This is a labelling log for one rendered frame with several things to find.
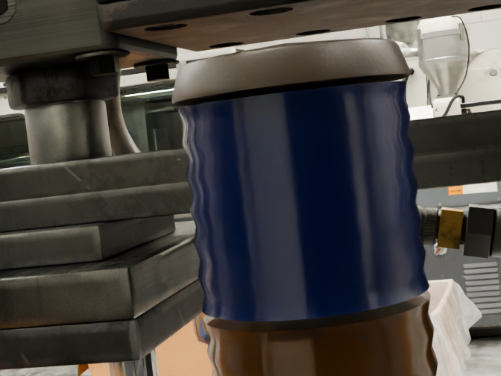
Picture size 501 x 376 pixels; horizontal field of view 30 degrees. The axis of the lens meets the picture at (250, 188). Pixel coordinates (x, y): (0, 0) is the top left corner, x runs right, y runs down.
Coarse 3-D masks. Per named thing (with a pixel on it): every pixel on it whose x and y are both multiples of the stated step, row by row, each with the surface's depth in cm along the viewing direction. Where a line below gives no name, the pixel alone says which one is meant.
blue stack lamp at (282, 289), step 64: (192, 128) 15; (256, 128) 14; (320, 128) 14; (384, 128) 14; (192, 192) 15; (256, 192) 14; (320, 192) 14; (384, 192) 14; (256, 256) 14; (320, 256) 14; (384, 256) 14; (256, 320) 14
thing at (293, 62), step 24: (264, 48) 14; (288, 48) 14; (312, 48) 14; (336, 48) 14; (360, 48) 14; (384, 48) 14; (192, 72) 14; (216, 72) 14; (240, 72) 14; (264, 72) 14; (288, 72) 14; (312, 72) 14; (336, 72) 14; (360, 72) 14; (384, 72) 14; (408, 72) 15; (192, 96) 14; (216, 96) 14; (240, 96) 15
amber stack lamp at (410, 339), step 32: (224, 320) 15; (288, 320) 15; (320, 320) 14; (352, 320) 14; (384, 320) 14; (416, 320) 15; (224, 352) 15; (256, 352) 14; (288, 352) 14; (320, 352) 14; (352, 352) 14; (384, 352) 14; (416, 352) 14
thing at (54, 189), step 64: (64, 128) 41; (448, 128) 35; (0, 192) 40; (64, 192) 39; (128, 192) 38; (0, 256) 39; (64, 256) 38; (128, 256) 39; (192, 256) 43; (0, 320) 36; (64, 320) 36; (128, 320) 35; (192, 320) 50
